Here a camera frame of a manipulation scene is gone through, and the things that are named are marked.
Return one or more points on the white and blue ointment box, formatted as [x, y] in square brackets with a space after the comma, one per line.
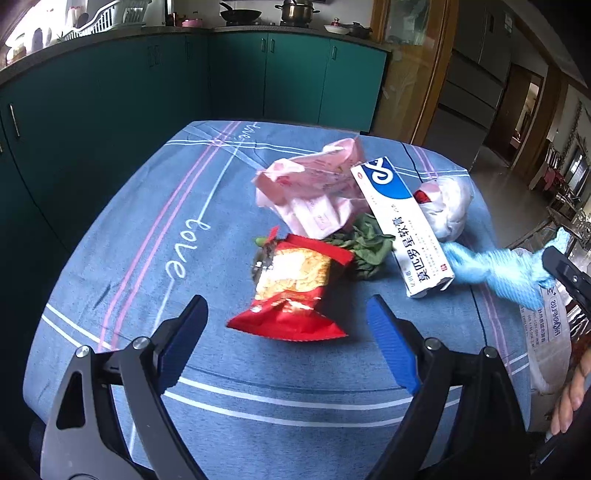
[401, 221]

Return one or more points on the green vegetable leaves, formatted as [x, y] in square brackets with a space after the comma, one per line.
[369, 251]

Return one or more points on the person's right hand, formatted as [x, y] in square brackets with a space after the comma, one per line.
[572, 392]

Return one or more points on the black gas stove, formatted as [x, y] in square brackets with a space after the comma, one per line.
[268, 23]

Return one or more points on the black lidded pot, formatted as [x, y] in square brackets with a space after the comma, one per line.
[360, 31]

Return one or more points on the pink plastic packet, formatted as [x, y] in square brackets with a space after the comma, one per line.
[314, 184]

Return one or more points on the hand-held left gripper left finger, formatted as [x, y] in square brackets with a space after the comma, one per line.
[180, 344]

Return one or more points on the blue striped cloth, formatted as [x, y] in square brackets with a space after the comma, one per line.
[184, 194]

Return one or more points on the grey refrigerator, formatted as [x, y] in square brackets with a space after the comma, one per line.
[466, 92]

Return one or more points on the white dish rack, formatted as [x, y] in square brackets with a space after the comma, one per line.
[106, 18]

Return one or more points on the blue face mask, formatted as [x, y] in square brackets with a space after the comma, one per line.
[503, 270]

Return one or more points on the pink bowl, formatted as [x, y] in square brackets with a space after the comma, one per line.
[190, 22]

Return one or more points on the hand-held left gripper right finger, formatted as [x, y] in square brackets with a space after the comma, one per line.
[392, 344]

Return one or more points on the wood framed glass sliding door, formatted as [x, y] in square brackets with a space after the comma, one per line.
[406, 69]

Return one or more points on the black wok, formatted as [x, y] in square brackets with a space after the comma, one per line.
[240, 14]

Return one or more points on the steel cooking pot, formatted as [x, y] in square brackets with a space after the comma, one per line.
[295, 11]

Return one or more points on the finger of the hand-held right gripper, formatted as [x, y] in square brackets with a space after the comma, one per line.
[568, 276]

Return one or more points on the brown wooden door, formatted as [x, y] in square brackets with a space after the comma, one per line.
[517, 115]

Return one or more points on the white bowl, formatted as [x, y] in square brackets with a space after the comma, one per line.
[337, 28]

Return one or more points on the white plastic bag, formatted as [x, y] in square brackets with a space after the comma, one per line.
[450, 207]

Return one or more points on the white printed plastic bin liner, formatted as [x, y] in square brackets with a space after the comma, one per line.
[547, 332]

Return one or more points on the teal lower kitchen cabinets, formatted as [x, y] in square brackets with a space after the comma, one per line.
[286, 74]

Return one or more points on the red snack packet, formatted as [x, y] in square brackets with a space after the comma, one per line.
[295, 321]

